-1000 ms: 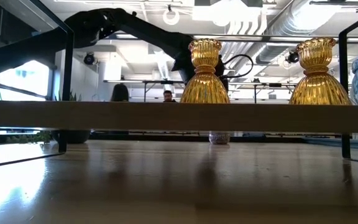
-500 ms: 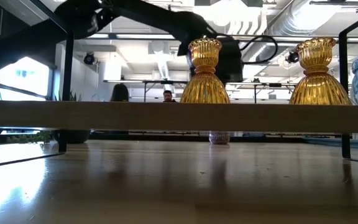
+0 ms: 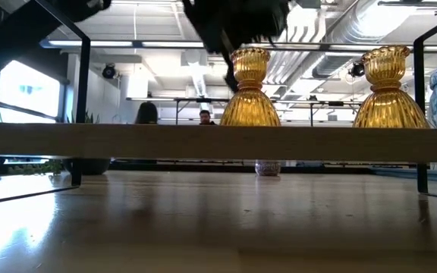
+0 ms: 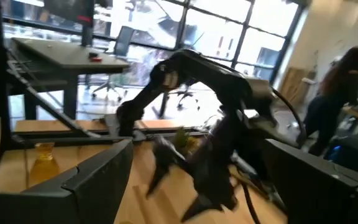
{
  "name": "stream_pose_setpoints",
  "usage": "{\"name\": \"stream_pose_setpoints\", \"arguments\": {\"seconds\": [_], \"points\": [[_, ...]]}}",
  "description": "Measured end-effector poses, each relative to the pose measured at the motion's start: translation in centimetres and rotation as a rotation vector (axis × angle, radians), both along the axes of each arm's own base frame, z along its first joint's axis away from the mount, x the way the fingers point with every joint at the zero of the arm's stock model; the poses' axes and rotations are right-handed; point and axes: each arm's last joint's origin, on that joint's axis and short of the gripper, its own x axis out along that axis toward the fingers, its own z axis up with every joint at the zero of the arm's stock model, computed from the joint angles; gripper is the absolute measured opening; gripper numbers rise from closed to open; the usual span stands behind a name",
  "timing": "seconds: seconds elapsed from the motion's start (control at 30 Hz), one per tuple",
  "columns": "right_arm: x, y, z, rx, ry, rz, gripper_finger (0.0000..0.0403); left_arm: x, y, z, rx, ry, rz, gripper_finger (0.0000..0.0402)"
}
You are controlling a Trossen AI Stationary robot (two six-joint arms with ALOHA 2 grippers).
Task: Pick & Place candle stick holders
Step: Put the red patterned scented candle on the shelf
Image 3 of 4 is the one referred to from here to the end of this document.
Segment large window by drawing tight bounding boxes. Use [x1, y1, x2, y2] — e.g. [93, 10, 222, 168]
[0, 59, 68, 124]

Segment black round ceiling lamp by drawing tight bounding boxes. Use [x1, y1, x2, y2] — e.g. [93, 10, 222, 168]
[101, 63, 118, 80]
[349, 61, 366, 78]

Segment potted green succulent plant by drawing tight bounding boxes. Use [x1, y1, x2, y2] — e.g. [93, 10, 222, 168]
[8, 111, 112, 176]

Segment long linear ceiling light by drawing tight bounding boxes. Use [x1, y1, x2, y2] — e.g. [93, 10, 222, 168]
[39, 39, 437, 53]

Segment black metal table frame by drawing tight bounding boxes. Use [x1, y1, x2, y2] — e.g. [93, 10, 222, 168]
[0, 154, 437, 183]

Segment maroon patterned candle holder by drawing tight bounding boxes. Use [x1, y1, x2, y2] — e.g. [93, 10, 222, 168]
[255, 159, 281, 177]

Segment wooden shelf riser black legs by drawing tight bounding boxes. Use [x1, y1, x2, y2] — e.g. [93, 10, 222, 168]
[0, 0, 437, 208]

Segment person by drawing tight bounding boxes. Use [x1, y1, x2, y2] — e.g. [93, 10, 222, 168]
[134, 101, 159, 125]
[198, 109, 218, 126]

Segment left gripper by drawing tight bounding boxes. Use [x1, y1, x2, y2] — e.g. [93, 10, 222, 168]
[182, 0, 291, 92]

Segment silver ventilation duct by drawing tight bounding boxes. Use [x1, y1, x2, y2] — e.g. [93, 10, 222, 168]
[311, 0, 405, 79]

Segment black track light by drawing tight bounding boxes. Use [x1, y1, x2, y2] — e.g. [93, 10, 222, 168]
[377, 0, 437, 17]

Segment amber glass candle holder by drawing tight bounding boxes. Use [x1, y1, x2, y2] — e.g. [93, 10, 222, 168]
[220, 47, 282, 127]
[352, 44, 431, 129]

